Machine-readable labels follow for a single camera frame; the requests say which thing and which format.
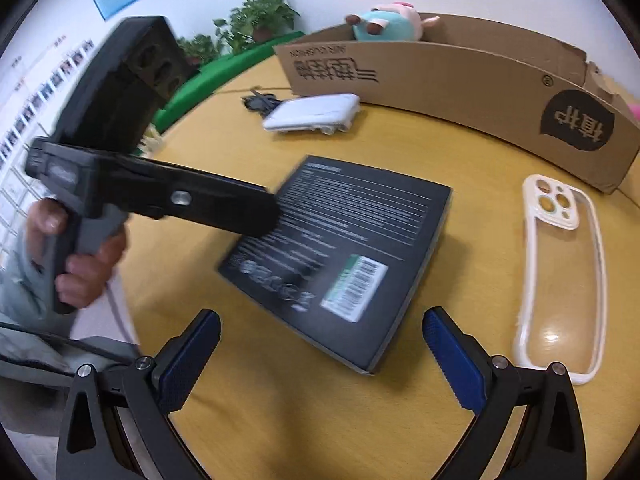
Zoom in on small potted green plant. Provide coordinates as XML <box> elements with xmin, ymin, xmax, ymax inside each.
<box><xmin>176</xmin><ymin>34</ymin><xmax>221</xmax><ymax>67</ymax></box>

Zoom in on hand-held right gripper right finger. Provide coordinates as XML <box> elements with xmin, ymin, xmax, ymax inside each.
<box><xmin>422</xmin><ymin>306</ymin><xmax>587</xmax><ymax>480</ymax></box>

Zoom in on white clear phone case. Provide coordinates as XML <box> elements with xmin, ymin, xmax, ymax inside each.
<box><xmin>512</xmin><ymin>174</ymin><xmax>608</xmax><ymax>386</ymax></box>

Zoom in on person's left hand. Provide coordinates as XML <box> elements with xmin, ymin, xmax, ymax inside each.
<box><xmin>26</xmin><ymin>199</ymin><xmax>129</xmax><ymax>310</ymax></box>

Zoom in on person's left forearm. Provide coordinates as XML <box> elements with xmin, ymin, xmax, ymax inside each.
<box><xmin>0</xmin><ymin>232</ymin><xmax>61</xmax><ymax>323</ymax></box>

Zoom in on white power adapter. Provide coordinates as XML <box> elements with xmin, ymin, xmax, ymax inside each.
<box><xmin>262</xmin><ymin>93</ymin><xmax>361</xmax><ymax>136</ymax></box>

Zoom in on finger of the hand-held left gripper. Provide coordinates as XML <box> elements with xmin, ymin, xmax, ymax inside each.
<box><xmin>150</xmin><ymin>160</ymin><xmax>282</xmax><ymax>237</ymax></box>

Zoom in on teal and pink plush toy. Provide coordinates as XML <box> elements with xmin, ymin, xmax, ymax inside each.
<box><xmin>345</xmin><ymin>1</ymin><xmax>441</xmax><ymax>42</ymax></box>

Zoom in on black sunglasses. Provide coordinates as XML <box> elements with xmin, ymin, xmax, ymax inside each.
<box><xmin>241</xmin><ymin>89</ymin><xmax>286</xmax><ymax>113</ymax></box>

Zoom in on black product box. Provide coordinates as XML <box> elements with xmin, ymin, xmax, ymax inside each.
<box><xmin>216</xmin><ymin>155</ymin><xmax>453</xmax><ymax>375</ymax></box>

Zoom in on wooden desktop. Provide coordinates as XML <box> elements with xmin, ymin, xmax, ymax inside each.
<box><xmin>120</xmin><ymin>50</ymin><xmax>640</xmax><ymax>480</ymax></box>

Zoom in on cardboard box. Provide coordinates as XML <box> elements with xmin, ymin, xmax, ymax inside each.
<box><xmin>272</xmin><ymin>12</ymin><xmax>640</xmax><ymax>195</ymax></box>

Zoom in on large potted green plant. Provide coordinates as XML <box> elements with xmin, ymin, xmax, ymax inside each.
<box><xmin>214</xmin><ymin>0</ymin><xmax>301</xmax><ymax>56</ymax></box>

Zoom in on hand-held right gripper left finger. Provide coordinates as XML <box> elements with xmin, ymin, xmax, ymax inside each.
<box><xmin>56</xmin><ymin>308</ymin><xmax>222</xmax><ymax>480</ymax></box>

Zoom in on person's grey jacket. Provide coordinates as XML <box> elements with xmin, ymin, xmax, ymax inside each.
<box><xmin>0</xmin><ymin>310</ymin><xmax>146</xmax><ymax>436</ymax></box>

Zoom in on row of wall photos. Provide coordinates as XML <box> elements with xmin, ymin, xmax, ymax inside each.
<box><xmin>0</xmin><ymin>35</ymin><xmax>96</xmax><ymax>261</ymax></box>

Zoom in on green stand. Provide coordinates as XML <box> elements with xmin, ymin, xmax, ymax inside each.
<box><xmin>150</xmin><ymin>30</ymin><xmax>306</xmax><ymax>131</ymax></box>

